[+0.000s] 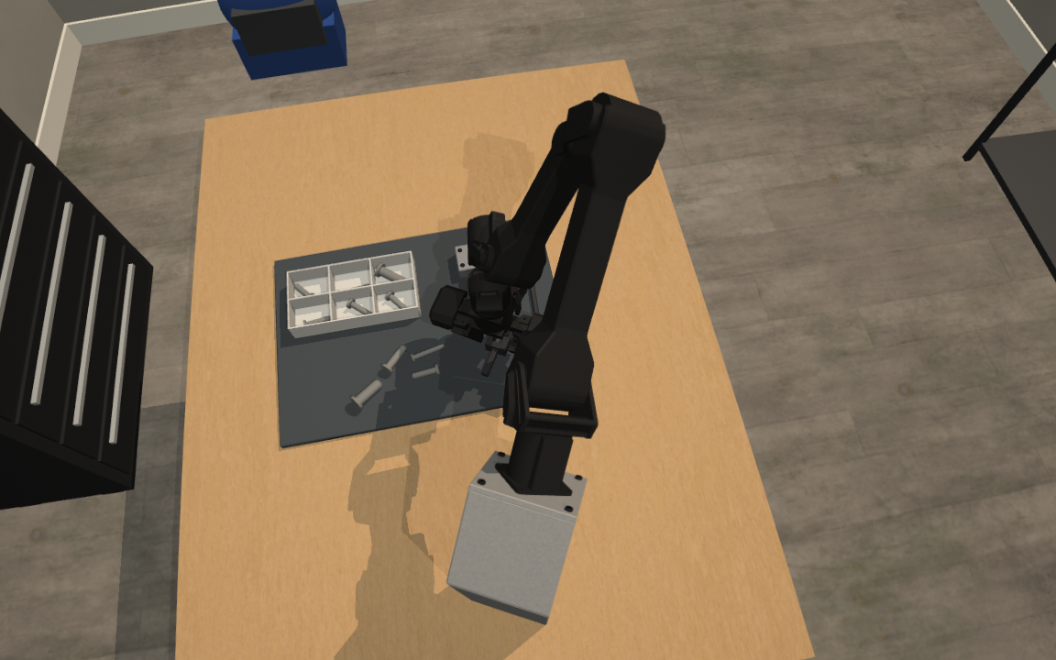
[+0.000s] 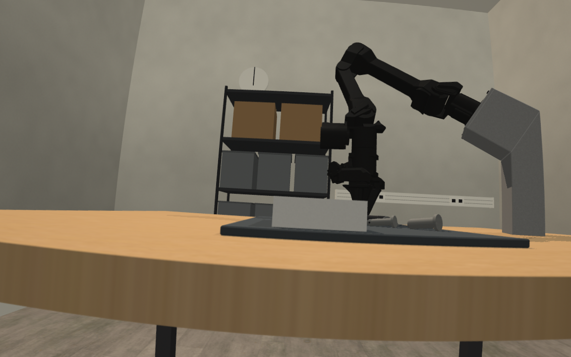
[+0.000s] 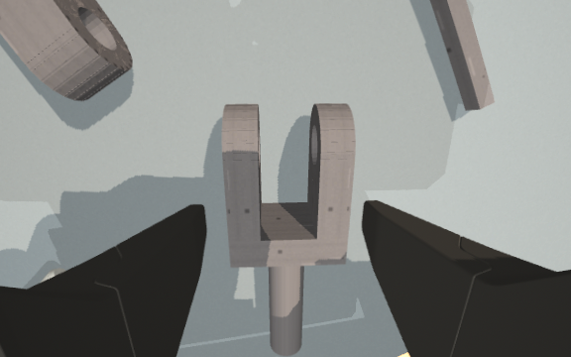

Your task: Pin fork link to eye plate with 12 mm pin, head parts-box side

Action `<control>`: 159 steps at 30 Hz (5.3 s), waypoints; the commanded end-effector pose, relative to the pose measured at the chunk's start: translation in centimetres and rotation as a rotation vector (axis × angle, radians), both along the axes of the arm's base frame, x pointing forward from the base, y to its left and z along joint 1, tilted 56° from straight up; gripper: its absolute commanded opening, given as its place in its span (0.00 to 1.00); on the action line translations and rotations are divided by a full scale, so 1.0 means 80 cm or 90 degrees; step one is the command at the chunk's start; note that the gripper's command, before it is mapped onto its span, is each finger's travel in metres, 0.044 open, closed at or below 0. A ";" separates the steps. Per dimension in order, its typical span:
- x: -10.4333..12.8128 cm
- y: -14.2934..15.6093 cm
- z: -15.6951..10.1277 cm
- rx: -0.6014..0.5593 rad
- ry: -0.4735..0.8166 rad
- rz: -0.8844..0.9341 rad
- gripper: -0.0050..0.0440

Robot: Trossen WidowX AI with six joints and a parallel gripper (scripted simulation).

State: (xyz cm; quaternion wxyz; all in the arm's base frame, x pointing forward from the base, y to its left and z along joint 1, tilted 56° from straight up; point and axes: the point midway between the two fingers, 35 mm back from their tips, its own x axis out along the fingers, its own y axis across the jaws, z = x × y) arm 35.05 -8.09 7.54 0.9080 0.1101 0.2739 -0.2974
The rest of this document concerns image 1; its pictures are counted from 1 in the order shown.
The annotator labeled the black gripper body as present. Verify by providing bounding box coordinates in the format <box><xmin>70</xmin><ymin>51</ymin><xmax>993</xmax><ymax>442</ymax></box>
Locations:
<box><xmin>429</xmin><ymin>285</ymin><xmax>543</xmax><ymax>343</ymax></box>

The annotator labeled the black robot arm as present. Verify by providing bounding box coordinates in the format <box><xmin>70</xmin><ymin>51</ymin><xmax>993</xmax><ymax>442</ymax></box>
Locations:
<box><xmin>467</xmin><ymin>92</ymin><xmax>666</xmax><ymax>496</ymax></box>

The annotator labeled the grey metal clevis fork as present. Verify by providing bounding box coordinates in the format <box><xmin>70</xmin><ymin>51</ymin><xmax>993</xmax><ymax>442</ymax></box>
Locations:
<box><xmin>480</xmin><ymin>332</ymin><xmax>513</xmax><ymax>377</ymax></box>

